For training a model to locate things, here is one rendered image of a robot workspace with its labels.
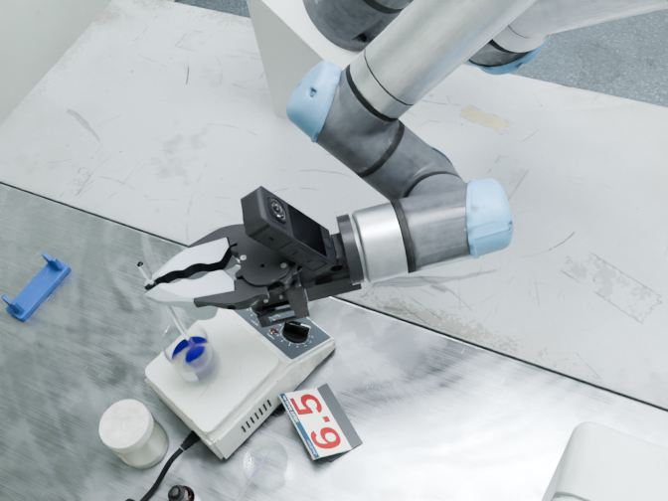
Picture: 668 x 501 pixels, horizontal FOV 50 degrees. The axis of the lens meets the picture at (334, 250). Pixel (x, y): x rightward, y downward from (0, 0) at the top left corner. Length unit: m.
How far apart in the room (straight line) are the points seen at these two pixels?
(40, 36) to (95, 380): 1.72
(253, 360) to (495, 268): 0.35
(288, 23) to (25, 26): 1.58
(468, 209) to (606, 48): 2.03
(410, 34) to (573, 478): 0.51
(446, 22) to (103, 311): 0.63
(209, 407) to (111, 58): 0.77
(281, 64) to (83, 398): 0.54
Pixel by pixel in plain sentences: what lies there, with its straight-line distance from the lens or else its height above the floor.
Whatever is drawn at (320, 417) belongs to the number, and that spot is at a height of 0.92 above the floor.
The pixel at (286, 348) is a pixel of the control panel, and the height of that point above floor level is 0.96.
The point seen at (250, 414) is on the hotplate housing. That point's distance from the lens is 0.86.
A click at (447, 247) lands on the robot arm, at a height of 1.16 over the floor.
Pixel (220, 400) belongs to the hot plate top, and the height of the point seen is 0.99.
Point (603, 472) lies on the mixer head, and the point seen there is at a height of 1.50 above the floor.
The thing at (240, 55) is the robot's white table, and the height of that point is 0.90.
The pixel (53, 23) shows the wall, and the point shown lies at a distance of 2.61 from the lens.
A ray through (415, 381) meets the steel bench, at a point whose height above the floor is 0.90.
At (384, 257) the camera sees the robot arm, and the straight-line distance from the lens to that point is 0.69.
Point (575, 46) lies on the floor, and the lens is 2.69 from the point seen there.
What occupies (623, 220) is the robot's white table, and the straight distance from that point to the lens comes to 1.07.
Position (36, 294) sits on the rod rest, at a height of 0.91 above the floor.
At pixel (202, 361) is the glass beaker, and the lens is 0.80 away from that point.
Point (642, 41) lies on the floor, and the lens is 2.74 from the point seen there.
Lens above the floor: 1.74
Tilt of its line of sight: 56 degrees down
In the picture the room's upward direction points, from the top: 12 degrees counter-clockwise
